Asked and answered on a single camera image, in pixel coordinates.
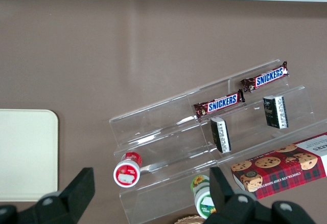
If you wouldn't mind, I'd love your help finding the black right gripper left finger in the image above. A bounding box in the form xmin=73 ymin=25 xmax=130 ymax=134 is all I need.
xmin=35 ymin=167 xmax=96 ymax=224

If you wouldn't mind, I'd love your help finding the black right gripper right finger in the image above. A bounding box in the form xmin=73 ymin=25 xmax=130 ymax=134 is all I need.
xmin=204 ymin=167 xmax=266 ymax=224

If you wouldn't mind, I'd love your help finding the wicker basket holding foil trays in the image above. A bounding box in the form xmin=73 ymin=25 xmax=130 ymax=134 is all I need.
xmin=175 ymin=215 xmax=205 ymax=224

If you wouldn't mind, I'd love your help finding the cream plastic serving tray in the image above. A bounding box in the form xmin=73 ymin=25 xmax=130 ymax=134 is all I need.
xmin=0 ymin=108 xmax=60 ymax=202

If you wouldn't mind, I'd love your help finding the green lid yogurt cup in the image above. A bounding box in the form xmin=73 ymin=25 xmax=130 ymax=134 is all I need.
xmin=191 ymin=174 xmax=218 ymax=220

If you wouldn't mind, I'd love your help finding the red lid yogurt cup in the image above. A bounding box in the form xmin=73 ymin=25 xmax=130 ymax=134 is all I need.
xmin=113 ymin=151 xmax=143 ymax=189

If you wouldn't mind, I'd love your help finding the red tartan cookie box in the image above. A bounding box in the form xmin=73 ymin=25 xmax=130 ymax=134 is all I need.
xmin=230 ymin=131 xmax=327 ymax=200

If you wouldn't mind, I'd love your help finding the small black chocolate box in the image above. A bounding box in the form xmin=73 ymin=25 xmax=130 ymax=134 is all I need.
xmin=209 ymin=117 xmax=232 ymax=154
xmin=262 ymin=95 xmax=289 ymax=130

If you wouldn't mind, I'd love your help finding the Snickers chocolate bar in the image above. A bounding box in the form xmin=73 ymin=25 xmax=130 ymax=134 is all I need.
xmin=240 ymin=60 xmax=290 ymax=93
xmin=193 ymin=89 xmax=246 ymax=119

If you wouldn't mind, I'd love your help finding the clear acrylic stepped display stand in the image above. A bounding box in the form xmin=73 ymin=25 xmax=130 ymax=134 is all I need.
xmin=108 ymin=59 xmax=327 ymax=224

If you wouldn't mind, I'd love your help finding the brown table cover mat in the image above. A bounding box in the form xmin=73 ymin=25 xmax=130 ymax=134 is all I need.
xmin=0 ymin=0 xmax=327 ymax=224

